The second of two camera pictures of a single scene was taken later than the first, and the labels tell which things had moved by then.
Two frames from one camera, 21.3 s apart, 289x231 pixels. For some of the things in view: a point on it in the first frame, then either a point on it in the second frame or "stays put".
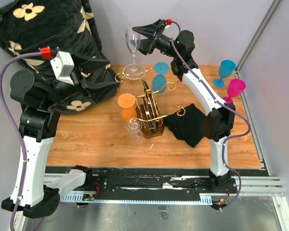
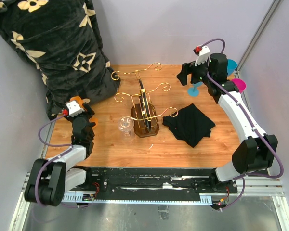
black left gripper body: [77, 75] → [86, 115]
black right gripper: [148, 45] → [188, 68]
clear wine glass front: [134, 125] → [125, 125]
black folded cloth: [187, 127] stays put
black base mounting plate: [222, 184] stays put
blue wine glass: [159, 81] → [194, 91]
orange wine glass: [127, 101] → [81, 102]
